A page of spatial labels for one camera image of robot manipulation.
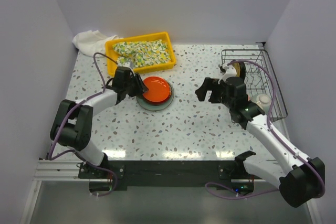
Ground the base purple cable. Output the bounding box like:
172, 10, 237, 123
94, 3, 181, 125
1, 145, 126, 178
205, 182, 281, 202
90, 167, 120, 197

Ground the white cloth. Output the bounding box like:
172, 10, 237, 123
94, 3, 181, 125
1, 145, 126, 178
72, 30, 120, 57

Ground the yellow plastic tray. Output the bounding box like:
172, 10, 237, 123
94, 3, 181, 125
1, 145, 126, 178
105, 32, 176, 77

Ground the pale green bowl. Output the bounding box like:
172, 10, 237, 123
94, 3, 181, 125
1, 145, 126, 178
250, 93, 272, 114

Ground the lemon print cloth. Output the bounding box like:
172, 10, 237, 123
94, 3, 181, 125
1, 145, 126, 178
112, 39, 171, 68

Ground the yellow patterned plate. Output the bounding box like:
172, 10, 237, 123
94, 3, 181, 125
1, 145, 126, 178
232, 62, 244, 77

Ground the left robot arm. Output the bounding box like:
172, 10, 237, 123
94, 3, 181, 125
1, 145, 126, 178
48, 67, 148, 178

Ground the glossy black plate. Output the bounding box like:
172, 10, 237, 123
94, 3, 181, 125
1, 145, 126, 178
239, 62, 246, 80

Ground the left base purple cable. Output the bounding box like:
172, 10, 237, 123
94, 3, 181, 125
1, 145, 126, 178
90, 167, 120, 197

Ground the large celadon green plate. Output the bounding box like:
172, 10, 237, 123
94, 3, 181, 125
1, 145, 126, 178
136, 76, 174, 111

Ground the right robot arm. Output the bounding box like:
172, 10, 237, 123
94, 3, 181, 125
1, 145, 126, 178
195, 77, 326, 208

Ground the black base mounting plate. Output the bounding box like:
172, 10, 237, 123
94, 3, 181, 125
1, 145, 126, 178
77, 161, 255, 195

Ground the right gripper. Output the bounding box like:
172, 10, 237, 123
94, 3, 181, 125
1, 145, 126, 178
195, 77, 234, 109

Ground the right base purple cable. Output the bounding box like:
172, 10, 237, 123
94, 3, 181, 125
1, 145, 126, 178
205, 182, 281, 202

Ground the black wire dish rack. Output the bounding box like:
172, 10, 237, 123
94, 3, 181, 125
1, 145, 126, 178
221, 49, 288, 123

